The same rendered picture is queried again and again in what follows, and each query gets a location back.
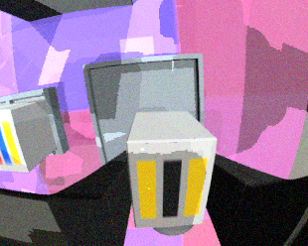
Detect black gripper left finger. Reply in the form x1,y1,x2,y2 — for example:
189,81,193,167
0,150,131,246

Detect black cylinder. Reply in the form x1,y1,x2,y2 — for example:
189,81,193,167
154,224,194,236

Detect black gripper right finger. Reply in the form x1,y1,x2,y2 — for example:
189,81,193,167
206,154,308,246

